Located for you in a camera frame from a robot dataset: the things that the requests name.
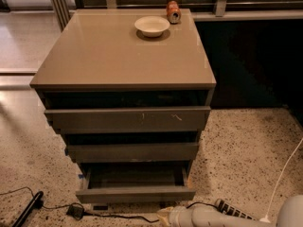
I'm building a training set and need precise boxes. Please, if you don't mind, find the black stand foot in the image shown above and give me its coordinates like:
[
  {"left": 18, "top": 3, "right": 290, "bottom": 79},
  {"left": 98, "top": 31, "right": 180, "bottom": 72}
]
[{"left": 12, "top": 191, "right": 44, "bottom": 227}]

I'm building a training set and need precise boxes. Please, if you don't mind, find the grey three-drawer cabinet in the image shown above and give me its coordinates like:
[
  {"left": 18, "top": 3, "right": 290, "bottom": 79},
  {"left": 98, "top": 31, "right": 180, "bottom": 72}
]
[{"left": 29, "top": 8, "right": 218, "bottom": 175}]

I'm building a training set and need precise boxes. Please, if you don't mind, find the black power adapter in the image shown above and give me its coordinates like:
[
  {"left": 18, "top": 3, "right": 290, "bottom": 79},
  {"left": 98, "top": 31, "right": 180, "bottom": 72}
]
[{"left": 66, "top": 204, "right": 84, "bottom": 220}]

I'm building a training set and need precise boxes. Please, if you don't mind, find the grey bottom drawer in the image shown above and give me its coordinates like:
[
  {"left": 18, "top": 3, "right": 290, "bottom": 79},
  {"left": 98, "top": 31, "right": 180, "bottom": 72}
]
[{"left": 76, "top": 166, "right": 195, "bottom": 204}]

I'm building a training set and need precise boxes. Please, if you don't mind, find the grey drawer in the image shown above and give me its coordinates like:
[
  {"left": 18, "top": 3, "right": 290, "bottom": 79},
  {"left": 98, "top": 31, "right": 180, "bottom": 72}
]
[
  {"left": 45, "top": 106, "right": 210, "bottom": 134},
  {"left": 67, "top": 143, "right": 199, "bottom": 163},
  {"left": 76, "top": 166, "right": 195, "bottom": 204}
]

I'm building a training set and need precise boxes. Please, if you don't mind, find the orange soda can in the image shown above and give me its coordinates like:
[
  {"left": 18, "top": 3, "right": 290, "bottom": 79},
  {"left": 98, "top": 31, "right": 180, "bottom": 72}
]
[{"left": 166, "top": 1, "right": 181, "bottom": 24}]

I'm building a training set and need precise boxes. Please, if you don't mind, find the black thin cable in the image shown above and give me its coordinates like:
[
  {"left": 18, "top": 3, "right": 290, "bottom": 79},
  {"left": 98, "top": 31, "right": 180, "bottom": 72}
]
[{"left": 0, "top": 186, "right": 219, "bottom": 224}]

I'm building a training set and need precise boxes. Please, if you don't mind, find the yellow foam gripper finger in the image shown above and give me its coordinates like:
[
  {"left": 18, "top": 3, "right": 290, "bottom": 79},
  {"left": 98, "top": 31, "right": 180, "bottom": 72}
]
[{"left": 156, "top": 206, "right": 173, "bottom": 227}]

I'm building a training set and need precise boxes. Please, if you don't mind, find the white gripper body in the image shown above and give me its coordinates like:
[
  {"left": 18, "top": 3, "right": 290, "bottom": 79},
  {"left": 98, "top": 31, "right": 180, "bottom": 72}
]
[{"left": 169, "top": 206, "right": 188, "bottom": 227}]

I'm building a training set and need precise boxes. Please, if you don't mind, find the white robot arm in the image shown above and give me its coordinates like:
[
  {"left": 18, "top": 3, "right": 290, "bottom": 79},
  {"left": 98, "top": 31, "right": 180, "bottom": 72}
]
[{"left": 157, "top": 195, "right": 303, "bottom": 227}]

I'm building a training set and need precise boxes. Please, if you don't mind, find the black power strip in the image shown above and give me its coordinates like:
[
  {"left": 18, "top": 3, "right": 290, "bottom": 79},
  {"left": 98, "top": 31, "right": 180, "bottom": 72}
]
[{"left": 215, "top": 199, "right": 256, "bottom": 220}]

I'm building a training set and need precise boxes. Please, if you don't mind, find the grey middle drawer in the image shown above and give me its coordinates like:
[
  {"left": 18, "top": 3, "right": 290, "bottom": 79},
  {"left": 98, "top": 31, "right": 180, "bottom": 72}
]
[{"left": 67, "top": 143, "right": 199, "bottom": 163}]

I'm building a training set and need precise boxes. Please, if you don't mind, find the white cable with plug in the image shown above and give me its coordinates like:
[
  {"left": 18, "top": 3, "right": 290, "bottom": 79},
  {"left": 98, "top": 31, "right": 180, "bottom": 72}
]
[{"left": 258, "top": 137, "right": 303, "bottom": 224}]

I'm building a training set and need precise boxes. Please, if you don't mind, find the grey top drawer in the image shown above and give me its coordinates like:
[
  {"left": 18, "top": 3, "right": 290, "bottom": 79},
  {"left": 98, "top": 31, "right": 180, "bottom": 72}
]
[{"left": 45, "top": 106, "right": 210, "bottom": 134}]

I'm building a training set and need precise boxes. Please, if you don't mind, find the white bowl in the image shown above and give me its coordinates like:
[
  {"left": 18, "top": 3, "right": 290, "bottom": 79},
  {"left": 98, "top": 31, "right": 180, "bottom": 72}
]
[{"left": 134, "top": 16, "right": 169, "bottom": 38}]

